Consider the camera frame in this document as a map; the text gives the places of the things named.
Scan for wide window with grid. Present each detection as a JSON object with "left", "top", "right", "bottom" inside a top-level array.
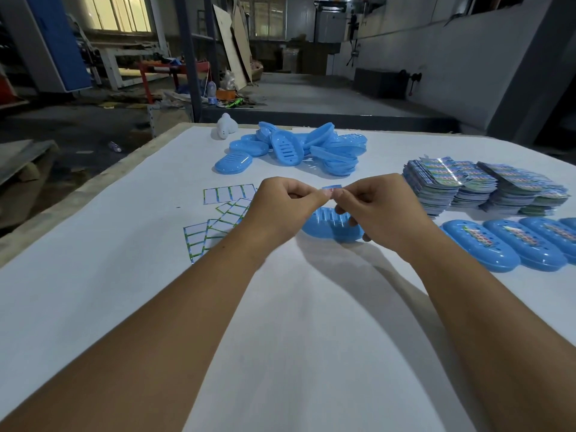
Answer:
[{"left": 241, "top": 0, "right": 287, "bottom": 40}]

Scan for grey slanted pillar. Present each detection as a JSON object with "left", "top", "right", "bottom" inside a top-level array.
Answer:
[{"left": 488, "top": 0, "right": 576, "bottom": 147}]

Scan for brown leaning board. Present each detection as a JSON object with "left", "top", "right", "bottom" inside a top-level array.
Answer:
[{"left": 232, "top": 2, "right": 254, "bottom": 83}]

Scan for fanned backing sheets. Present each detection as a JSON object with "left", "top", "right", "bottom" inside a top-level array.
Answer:
[{"left": 215, "top": 197, "right": 253, "bottom": 229}]

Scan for black box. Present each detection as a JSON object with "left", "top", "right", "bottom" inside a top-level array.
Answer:
[{"left": 353, "top": 68, "right": 410, "bottom": 100}]

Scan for silver machine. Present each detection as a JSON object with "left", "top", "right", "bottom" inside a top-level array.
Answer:
[{"left": 314, "top": 0, "right": 356, "bottom": 43}]

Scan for person's left hand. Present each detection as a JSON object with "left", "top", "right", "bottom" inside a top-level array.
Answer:
[{"left": 242, "top": 176, "right": 332, "bottom": 258}]

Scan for large bright window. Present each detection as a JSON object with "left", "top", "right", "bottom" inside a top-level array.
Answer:
[{"left": 80, "top": 0, "right": 152, "bottom": 33}]

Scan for small white plastic figure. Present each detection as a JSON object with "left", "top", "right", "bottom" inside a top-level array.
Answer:
[{"left": 217, "top": 113, "right": 239, "bottom": 140}]

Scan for person's right hand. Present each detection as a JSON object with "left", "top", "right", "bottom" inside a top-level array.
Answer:
[{"left": 334, "top": 173, "right": 436, "bottom": 262}]

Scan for pale wooden crate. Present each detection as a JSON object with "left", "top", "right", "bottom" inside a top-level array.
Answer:
[{"left": 147, "top": 104, "right": 194, "bottom": 138}]

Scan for pile of blue soap dishes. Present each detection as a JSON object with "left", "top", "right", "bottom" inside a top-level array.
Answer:
[{"left": 214, "top": 121, "right": 368, "bottom": 178}]

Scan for red metal table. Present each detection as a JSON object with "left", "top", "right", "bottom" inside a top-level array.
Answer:
[{"left": 138, "top": 60, "right": 211, "bottom": 104}]

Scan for blue and white machine cabinet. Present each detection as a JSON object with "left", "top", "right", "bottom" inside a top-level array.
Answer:
[{"left": 25, "top": 0, "right": 93, "bottom": 93}]

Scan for pale leaning plywood board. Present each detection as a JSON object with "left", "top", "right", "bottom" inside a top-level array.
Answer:
[{"left": 212, "top": 4, "right": 248, "bottom": 91}]

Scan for stacks of colourful sticker sheets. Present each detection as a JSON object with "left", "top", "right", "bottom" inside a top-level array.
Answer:
[{"left": 403, "top": 156, "right": 570, "bottom": 219}]

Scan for thin dark steel post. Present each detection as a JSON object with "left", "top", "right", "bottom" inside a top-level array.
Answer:
[{"left": 203, "top": 0, "right": 220, "bottom": 86}]

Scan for wooden pallet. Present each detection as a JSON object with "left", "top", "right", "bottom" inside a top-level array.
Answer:
[{"left": 0, "top": 139, "right": 59, "bottom": 185}]

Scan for person's right forearm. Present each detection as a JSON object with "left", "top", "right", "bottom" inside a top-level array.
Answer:
[{"left": 403, "top": 233, "right": 576, "bottom": 432}]

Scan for thick dark steel post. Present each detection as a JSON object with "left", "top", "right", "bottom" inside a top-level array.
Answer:
[{"left": 174, "top": 0, "right": 203, "bottom": 124}]

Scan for person's left forearm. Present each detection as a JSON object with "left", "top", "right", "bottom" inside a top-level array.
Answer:
[{"left": 0, "top": 229, "right": 273, "bottom": 432}]

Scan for green-edged sticker sheet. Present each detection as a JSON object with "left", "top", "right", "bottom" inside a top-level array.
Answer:
[{"left": 203, "top": 184, "right": 257, "bottom": 205}]

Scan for white metal workbench frame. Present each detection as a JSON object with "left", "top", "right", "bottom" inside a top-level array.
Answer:
[{"left": 88, "top": 40, "right": 171, "bottom": 91}]

